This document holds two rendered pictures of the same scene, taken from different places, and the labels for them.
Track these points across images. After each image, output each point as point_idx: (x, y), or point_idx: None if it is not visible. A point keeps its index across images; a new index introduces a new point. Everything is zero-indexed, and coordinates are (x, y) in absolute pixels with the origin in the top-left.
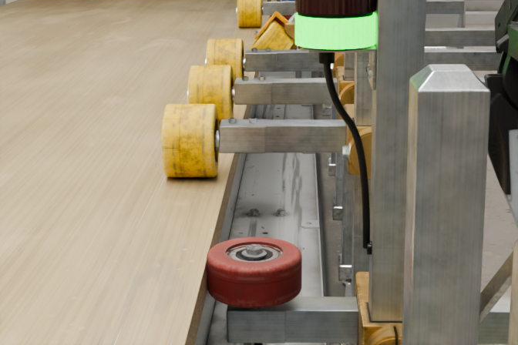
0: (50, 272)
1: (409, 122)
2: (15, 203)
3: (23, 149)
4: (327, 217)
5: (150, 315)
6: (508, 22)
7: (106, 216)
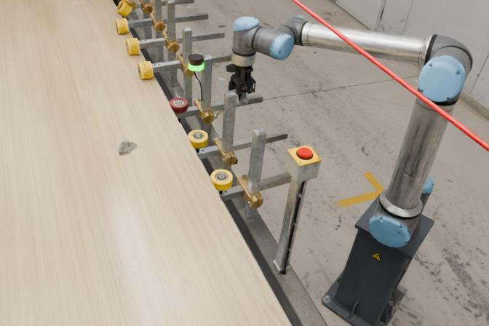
0: (142, 114)
1: (225, 98)
2: (113, 94)
3: (93, 73)
4: None
5: (170, 121)
6: (230, 70)
7: (138, 95)
